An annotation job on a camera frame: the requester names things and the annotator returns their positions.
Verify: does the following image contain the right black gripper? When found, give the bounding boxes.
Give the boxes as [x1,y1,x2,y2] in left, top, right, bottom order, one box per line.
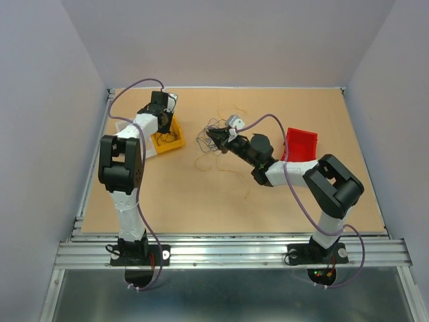
[206,126,257,167]

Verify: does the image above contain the dark purple thin wire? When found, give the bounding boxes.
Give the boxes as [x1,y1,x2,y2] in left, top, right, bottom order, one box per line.
[154,125,178,146]

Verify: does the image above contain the purple and yellow wires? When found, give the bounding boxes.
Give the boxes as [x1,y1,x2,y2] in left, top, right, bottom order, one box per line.
[194,154,251,199]

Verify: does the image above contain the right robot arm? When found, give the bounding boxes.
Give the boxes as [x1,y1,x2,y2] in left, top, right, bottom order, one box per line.
[206,127,365,266]

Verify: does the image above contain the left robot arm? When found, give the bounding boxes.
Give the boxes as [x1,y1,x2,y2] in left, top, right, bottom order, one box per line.
[98,90,178,265]

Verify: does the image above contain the white plastic bin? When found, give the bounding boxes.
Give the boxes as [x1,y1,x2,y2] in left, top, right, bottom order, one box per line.
[115,120,158,161]

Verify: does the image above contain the yellow plastic bin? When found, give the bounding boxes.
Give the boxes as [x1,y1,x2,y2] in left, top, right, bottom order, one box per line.
[151,116,185,154]

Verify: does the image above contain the red plastic bin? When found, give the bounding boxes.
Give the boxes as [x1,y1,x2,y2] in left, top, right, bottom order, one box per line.
[281,127,318,162]

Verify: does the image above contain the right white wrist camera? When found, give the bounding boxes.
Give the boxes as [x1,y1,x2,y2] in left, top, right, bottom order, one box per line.
[225,115,245,142]

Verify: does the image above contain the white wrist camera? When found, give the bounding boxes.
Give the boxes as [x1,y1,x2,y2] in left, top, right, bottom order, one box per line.
[166,93,178,113]
[225,115,245,142]

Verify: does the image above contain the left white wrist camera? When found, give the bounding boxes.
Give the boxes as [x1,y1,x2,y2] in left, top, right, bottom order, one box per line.
[166,93,178,113]

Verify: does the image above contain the loose yellow wire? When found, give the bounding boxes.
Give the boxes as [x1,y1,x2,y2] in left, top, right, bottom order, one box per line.
[217,93,247,117]

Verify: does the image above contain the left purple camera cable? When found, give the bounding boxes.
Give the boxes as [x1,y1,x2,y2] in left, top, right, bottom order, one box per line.
[107,78,167,292]

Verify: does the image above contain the aluminium front rail frame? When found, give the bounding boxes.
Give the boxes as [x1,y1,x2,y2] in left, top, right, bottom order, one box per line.
[54,233,412,270]

